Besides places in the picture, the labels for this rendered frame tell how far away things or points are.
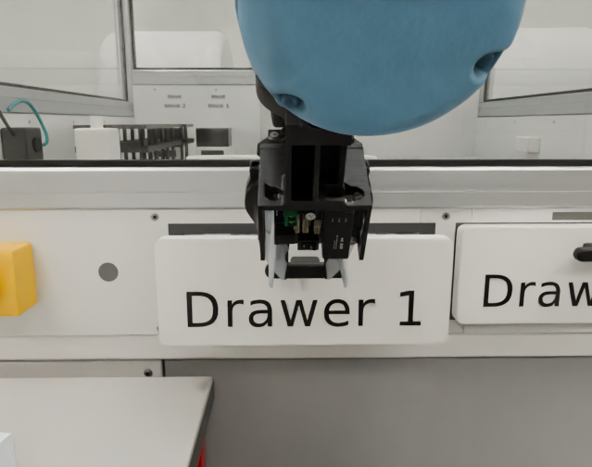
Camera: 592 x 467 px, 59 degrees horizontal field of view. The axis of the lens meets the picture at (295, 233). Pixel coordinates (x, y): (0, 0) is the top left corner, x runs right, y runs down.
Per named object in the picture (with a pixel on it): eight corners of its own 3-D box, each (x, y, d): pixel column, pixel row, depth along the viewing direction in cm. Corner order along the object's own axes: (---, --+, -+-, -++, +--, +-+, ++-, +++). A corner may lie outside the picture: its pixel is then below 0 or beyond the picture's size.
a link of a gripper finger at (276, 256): (249, 318, 44) (261, 246, 37) (252, 263, 48) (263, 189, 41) (286, 321, 44) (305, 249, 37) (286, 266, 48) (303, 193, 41)
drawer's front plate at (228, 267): (447, 344, 53) (454, 237, 51) (159, 346, 52) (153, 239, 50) (442, 337, 55) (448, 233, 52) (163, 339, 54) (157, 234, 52)
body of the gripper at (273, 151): (256, 267, 36) (245, 119, 27) (259, 183, 42) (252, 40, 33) (367, 266, 36) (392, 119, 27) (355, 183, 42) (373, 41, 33)
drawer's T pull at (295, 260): (346, 279, 48) (347, 264, 47) (264, 279, 47) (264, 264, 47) (343, 268, 51) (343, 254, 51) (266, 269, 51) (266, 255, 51)
